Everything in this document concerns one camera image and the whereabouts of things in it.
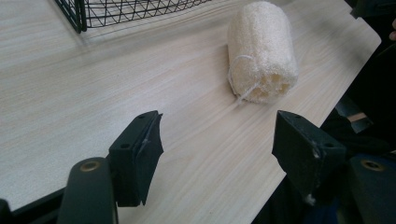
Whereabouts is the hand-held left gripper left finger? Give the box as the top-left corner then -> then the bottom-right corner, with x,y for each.
107,109 -> 164,208

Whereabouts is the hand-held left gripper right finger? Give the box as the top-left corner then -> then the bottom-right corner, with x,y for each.
271,109 -> 347,206

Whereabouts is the cream loofah sponge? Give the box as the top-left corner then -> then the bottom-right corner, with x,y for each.
226,0 -> 300,105

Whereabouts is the black wire basket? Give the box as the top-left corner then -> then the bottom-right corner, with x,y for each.
54,0 -> 213,35

